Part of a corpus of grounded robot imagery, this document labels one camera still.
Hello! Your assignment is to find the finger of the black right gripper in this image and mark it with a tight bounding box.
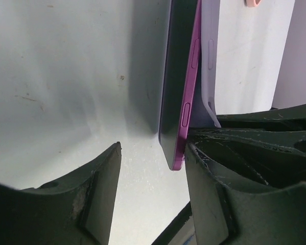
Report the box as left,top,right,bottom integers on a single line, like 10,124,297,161
217,104,306,131
187,129,306,186

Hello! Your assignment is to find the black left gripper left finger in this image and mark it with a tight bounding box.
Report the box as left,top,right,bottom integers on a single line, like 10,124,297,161
0,142,122,244

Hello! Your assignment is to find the pink phone case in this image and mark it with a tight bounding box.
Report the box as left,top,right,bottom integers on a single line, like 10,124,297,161
246,0,262,8

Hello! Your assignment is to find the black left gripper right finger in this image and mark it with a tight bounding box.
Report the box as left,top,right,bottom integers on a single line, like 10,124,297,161
185,143,306,244

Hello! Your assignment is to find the lilac silicone phone case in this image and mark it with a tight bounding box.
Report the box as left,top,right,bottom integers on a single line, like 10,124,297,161
190,1,221,128

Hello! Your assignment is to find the phone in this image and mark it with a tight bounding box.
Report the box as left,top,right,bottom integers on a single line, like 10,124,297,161
159,1,201,170

